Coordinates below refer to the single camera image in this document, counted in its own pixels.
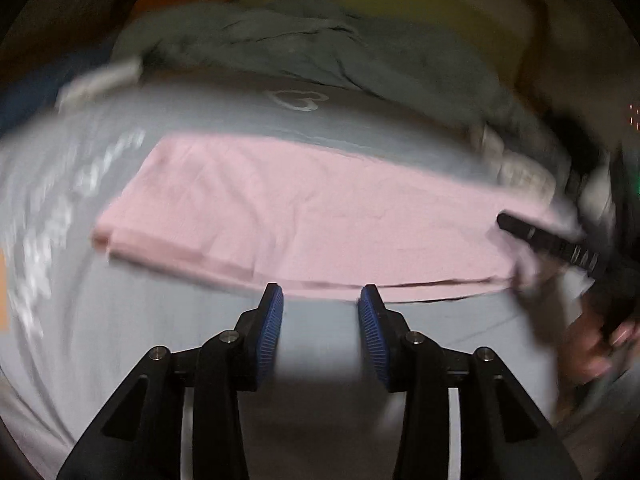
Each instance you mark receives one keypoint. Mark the grey-green crumpled blanket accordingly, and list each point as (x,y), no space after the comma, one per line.
(325,45)

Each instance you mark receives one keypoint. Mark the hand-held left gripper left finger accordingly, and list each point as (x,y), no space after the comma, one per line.
(270,330)

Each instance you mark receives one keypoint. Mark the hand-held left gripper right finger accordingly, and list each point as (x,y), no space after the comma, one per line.
(372,335)

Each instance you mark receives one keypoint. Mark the person's right hand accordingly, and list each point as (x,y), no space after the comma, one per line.
(590,350)

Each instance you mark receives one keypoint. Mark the white pillow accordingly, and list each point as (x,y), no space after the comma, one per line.
(100,82)

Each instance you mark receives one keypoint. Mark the blue pillow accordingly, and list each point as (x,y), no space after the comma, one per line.
(45,90)

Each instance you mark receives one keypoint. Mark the white rolled cloth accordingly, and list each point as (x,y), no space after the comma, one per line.
(520,170)

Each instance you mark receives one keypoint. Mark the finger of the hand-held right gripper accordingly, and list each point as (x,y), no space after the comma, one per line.
(550,247)

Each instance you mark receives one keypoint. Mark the grey printed bed sheet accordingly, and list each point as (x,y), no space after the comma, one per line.
(125,335)

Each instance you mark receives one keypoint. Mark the pink printed t-shirt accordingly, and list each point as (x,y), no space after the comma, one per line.
(300,210)

